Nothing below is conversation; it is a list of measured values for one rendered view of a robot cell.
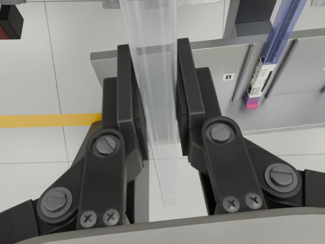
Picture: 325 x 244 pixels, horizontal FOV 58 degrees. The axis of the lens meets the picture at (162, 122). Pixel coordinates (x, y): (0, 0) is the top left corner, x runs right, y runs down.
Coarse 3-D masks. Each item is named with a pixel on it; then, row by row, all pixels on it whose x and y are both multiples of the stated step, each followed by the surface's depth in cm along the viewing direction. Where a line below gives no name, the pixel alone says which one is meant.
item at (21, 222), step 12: (24, 204) 9; (36, 204) 9; (0, 216) 9; (12, 216) 9; (24, 216) 9; (36, 216) 9; (0, 228) 8; (12, 228) 8; (24, 228) 8; (36, 228) 8; (48, 228) 9; (60, 228) 9; (72, 228) 9; (0, 240) 8; (12, 240) 8
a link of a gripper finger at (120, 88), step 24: (120, 48) 11; (120, 72) 10; (120, 96) 10; (120, 120) 9; (144, 120) 12; (144, 144) 11; (72, 168) 9; (48, 192) 9; (72, 192) 9; (48, 216) 8; (72, 216) 8
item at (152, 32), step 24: (120, 0) 7; (144, 0) 7; (168, 0) 7; (144, 24) 8; (168, 24) 8; (144, 48) 8; (168, 48) 8; (144, 72) 9; (168, 72) 10; (144, 96) 11; (168, 96) 11; (168, 120) 13; (168, 144) 15; (168, 168) 19; (168, 192) 25
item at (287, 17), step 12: (288, 0) 22; (300, 0) 21; (288, 12) 22; (300, 12) 22; (276, 24) 24; (288, 24) 24; (276, 36) 25; (288, 36) 25; (264, 48) 27; (276, 48) 26; (264, 60) 28; (276, 60) 28
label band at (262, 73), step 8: (272, 64) 28; (256, 72) 30; (264, 72) 29; (272, 72) 29; (256, 80) 31; (264, 80) 31; (248, 88) 34; (256, 88) 32; (264, 88) 32; (256, 96) 34
